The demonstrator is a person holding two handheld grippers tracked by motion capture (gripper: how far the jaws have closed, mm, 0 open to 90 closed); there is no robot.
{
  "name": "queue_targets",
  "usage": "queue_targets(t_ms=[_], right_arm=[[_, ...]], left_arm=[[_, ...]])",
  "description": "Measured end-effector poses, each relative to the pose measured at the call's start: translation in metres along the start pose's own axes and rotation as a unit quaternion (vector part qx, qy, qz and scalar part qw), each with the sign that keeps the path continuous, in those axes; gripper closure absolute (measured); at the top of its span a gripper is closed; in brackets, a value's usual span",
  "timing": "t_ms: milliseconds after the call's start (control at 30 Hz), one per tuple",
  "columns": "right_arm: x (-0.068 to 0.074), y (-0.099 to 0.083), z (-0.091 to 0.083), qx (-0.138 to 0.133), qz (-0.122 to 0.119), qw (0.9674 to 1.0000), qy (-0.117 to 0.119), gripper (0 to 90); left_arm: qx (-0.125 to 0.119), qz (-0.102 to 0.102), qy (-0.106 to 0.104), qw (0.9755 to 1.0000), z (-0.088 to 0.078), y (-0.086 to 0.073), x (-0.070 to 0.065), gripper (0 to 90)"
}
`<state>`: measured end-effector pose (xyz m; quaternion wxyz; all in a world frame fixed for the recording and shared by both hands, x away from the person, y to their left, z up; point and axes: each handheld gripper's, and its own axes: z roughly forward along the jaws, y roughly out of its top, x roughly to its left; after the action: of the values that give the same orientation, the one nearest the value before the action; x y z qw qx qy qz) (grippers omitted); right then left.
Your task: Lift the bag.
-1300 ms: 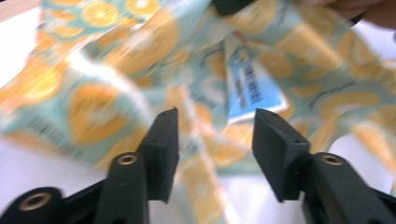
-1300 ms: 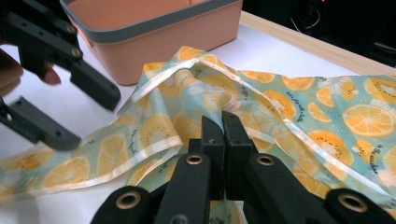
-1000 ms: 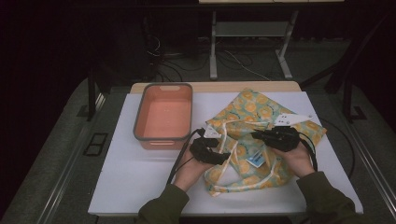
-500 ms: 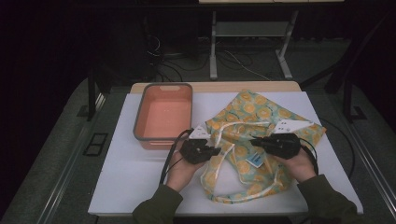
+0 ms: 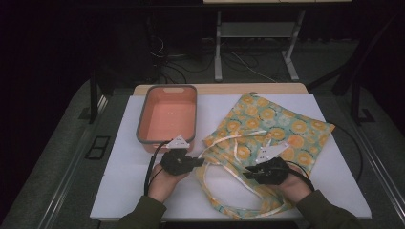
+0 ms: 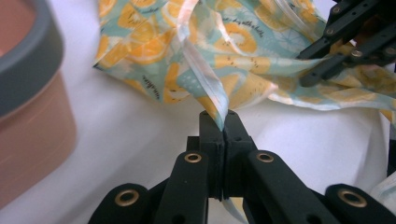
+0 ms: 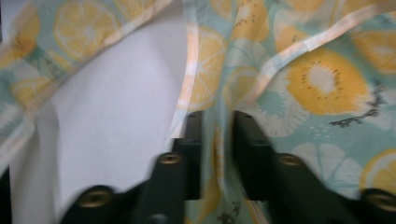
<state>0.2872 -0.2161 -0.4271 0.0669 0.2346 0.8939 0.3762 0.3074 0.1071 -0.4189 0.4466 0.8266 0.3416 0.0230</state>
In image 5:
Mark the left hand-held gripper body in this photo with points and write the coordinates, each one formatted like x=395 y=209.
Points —
x=176 y=159

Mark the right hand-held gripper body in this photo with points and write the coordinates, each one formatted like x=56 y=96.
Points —
x=270 y=168

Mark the teal apron with orange print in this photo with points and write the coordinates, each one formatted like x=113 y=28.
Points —
x=280 y=130

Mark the orange plastic basin grey rim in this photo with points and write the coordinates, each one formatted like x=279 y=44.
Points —
x=168 y=116

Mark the person's right hand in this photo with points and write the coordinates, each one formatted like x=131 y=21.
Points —
x=294 y=187

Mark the person's left hand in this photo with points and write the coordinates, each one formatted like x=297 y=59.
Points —
x=162 y=186

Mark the black tripod stand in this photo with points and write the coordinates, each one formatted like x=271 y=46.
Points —
x=353 y=73

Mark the grey metal stand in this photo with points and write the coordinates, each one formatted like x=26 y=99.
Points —
x=254 y=30

